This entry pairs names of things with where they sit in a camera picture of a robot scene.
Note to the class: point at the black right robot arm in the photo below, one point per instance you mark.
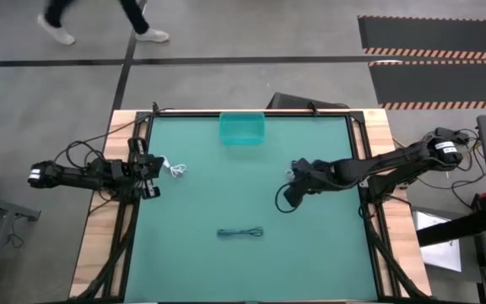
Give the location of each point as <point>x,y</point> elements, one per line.
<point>395,162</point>

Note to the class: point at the black bar stand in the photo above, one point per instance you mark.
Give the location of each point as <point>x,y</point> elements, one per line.
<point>454,230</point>

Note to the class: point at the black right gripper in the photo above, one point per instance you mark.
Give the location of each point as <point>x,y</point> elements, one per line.
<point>316,174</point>

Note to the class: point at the person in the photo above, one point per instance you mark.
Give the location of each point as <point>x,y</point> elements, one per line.
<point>59,33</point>

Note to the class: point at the white paper sheet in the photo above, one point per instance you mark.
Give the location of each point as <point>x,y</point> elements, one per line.
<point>439,253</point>

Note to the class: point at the black box on floor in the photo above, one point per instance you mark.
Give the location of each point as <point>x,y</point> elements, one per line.
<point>293,101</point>

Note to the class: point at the black hazard-striped floor mat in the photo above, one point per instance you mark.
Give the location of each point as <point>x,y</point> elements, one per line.
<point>433,36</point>
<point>441,82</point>

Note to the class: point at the teal plastic bin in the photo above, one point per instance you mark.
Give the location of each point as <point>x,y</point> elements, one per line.
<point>242,128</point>

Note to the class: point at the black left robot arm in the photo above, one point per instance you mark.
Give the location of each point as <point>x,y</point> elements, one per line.
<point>74,174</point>

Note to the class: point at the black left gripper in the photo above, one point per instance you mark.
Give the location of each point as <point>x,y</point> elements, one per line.
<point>144,166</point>

